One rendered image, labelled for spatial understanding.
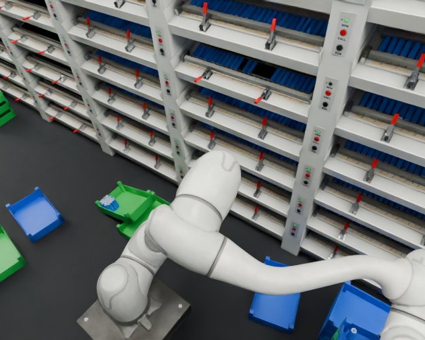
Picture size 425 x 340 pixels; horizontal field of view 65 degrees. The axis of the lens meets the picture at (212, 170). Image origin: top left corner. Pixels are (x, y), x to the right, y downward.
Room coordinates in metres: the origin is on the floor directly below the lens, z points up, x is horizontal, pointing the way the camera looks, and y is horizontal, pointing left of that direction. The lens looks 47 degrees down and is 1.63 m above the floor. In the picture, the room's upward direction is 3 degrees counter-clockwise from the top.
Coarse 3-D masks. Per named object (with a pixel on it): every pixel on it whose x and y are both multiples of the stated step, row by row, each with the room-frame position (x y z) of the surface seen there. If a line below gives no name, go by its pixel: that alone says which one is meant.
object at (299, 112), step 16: (192, 48) 1.38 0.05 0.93; (176, 64) 1.30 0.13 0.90; (192, 80) 1.23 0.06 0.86; (208, 80) 1.18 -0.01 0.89; (224, 80) 1.16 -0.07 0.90; (240, 96) 1.09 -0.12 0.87; (256, 96) 1.05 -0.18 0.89; (272, 96) 1.03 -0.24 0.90; (288, 112) 0.96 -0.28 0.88; (304, 112) 0.94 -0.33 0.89
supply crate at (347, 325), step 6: (348, 318) 0.37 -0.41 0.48; (342, 324) 0.37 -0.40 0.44; (348, 324) 0.36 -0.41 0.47; (354, 324) 0.36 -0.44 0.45; (342, 330) 0.35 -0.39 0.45; (348, 330) 0.36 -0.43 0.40; (360, 330) 0.35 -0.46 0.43; (366, 330) 0.34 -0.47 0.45; (342, 336) 0.34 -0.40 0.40; (354, 336) 0.34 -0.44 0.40; (360, 336) 0.34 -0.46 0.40; (366, 336) 0.34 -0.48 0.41; (372, 336) 0.33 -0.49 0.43
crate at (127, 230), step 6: (156, 198) 1.28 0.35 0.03; (156, 204) 1.25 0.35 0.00; (168, 204) 1.22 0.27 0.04; (150, 210) 1.21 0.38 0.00; (144, 216) 1.17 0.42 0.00; (138, 222) 1.13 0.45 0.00; (120, 228) 1.06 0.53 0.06; (126, 228) 1.10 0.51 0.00; (132, 228) 1.09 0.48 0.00; (120, 234) 1.06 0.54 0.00; (126, 234) 1.02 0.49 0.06; (132, 234) 1.05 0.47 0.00
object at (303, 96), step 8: (200, 64) 1.25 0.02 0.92; (208, 64) 1.23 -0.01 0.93; (216, 72) 1.20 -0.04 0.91; (224, 72) 1.18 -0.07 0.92; (232, 72) 1.16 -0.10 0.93; (240, 72) 1.16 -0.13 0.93; (248, 80) 1.12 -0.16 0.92; (256, 80) 1.10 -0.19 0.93; (264, 80) 1.09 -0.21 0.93; (272, 88) 1.06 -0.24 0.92; (280, 88) 1.04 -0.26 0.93; (288, 88) 1.03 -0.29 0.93; (296, 96) 1.00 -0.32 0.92; (304, 96) 0.98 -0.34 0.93
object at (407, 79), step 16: (384, 32) 0.96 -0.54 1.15; (400, 32) 0.95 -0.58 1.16; (416, 32) 0.93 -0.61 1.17; (368, 48) 0.91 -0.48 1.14; (384, 48) 0.91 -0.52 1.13; (400, 48) 0.89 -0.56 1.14; (416, 48) 0.88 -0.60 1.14; (352, 64) 0.85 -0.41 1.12; (368, 64) 0.88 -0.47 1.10; (384, 64) 0.87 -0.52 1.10; (400, 64) 0.85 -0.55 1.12; (416, 64) 0.82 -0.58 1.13; (352, 80) 0.86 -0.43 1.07; (368, 80) 0.83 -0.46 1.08; (384, 80) 0.81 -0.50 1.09; (400, 80) 0.80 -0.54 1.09; (416, 80) 0.77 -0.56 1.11; (400, 96) 0.78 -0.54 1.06; (416, 96) 0.75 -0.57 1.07
